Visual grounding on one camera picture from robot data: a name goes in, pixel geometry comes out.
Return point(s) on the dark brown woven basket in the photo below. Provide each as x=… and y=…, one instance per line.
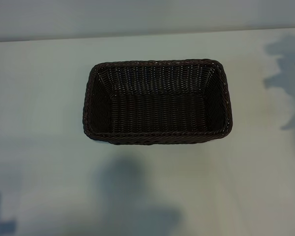
x=157, y=110

